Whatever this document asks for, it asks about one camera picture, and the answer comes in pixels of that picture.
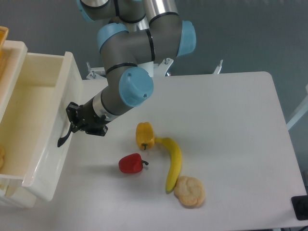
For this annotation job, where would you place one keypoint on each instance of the white drawer cabinet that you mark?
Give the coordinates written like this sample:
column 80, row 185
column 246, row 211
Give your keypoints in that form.
column 12, row 56

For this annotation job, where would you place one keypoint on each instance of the yellow bell pepper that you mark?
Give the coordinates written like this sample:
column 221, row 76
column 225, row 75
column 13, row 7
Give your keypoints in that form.
column 144, row 136

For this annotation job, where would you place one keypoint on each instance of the yellow banana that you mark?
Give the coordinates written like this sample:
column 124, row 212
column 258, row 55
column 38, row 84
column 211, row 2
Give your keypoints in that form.
column 175, row 161

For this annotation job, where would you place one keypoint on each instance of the round bread bun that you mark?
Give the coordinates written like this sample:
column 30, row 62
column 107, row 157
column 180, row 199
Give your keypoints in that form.
column 190, row 191

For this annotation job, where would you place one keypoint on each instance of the black drawer handle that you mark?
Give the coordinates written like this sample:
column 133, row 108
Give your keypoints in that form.
column 63, row 139

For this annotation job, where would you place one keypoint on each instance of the white frame at right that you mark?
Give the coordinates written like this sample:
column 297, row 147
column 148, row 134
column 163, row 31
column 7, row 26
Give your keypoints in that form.
column 299, row 112

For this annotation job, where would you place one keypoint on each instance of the red bell pepper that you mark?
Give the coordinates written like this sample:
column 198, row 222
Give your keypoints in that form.
column 132, row 164

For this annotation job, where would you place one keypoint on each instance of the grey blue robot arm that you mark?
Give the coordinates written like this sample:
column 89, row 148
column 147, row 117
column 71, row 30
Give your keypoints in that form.
column 149, row 30

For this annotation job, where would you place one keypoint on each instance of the ring-shaped bagel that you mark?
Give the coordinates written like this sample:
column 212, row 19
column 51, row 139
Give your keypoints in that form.
column 2, row 155

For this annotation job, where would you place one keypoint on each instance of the white top drawer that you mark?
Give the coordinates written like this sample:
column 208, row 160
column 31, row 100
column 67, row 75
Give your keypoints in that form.
column 45, row 87

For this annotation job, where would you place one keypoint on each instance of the black device at edge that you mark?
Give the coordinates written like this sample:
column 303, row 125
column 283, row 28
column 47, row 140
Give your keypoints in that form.
column 300, row 206

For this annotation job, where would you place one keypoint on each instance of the yellow plastic basket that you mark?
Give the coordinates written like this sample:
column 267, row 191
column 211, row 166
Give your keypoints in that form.
column 3, row 35

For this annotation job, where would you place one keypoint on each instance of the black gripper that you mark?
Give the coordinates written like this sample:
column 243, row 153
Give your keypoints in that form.
column 87, row 120

